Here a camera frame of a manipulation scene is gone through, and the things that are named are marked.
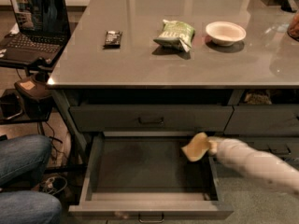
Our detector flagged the black snack bar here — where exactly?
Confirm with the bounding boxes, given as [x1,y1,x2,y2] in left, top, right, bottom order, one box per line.
[104,31,122,48]

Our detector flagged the black laptop stand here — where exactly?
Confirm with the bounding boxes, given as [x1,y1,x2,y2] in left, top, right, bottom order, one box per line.
[0,59,88,177]

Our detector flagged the top right drawer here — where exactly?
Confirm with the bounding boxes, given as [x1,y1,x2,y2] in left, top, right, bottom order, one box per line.
[224,105,299,136]

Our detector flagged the middle right drawer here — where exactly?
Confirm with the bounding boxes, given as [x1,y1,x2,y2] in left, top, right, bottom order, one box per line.
[241,137,299,158]

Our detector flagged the person leg jeans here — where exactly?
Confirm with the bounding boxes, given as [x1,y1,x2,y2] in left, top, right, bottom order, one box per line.
[0,191,63,224]
[0,134,52,187]

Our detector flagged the top left drawer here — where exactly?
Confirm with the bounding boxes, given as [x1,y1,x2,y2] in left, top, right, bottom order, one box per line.
[69,105,233,132]

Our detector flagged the yellow sponge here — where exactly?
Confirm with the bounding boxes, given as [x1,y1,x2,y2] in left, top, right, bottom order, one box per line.
[181,133,211,161]

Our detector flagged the person left leg jeans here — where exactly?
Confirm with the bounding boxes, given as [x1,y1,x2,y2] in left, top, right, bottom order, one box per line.
[0,134,52,187]

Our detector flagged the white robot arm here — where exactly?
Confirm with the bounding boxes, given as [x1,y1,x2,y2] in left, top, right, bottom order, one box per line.
[207,137,299,198]

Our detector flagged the black box with note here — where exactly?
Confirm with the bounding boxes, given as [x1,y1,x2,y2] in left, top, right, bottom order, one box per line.
[14,76,53,119]

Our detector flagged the black laptop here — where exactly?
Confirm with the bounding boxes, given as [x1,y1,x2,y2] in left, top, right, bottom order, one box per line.
[0,0,71,67]

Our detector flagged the person right leg jeans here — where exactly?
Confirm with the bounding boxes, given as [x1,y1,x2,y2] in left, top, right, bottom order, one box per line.
[0,191,63,224]

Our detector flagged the green chip bag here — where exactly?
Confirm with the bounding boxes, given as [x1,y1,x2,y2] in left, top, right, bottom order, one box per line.
[153,20,195,52]

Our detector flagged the white bowl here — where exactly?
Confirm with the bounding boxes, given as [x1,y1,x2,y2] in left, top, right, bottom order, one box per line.
[206,21,247,47]

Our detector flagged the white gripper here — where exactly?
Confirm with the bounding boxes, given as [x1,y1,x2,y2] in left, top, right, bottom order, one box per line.
[208,137,249,169]

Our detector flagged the open middle drawer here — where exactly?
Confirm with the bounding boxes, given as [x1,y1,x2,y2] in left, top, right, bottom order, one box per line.
[69,135,234,224]

